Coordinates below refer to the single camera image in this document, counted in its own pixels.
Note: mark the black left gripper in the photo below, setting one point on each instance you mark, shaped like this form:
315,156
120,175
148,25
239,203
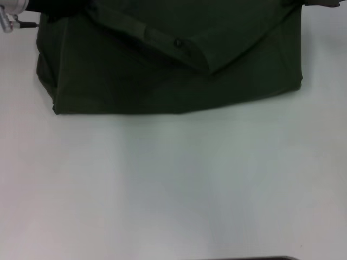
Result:
57,8

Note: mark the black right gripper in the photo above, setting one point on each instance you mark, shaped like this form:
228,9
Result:
322,2

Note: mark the dark green FREE t-shirt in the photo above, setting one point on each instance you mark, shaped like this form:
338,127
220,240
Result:
176,67

